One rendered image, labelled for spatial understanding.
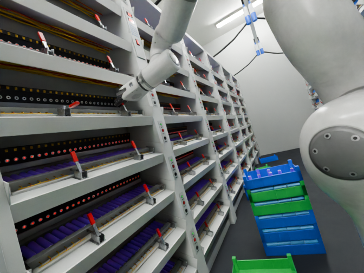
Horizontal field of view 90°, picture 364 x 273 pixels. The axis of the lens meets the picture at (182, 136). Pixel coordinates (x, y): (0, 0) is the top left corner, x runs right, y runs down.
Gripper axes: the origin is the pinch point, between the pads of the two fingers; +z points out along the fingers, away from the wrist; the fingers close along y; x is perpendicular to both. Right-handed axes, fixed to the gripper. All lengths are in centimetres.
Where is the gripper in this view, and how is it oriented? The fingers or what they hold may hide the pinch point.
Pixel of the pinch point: (120, 101)
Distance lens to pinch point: 87.1
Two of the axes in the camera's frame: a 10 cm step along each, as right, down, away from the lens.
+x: -4.1, -9.0, 1.1
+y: 4.6, -1.1, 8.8
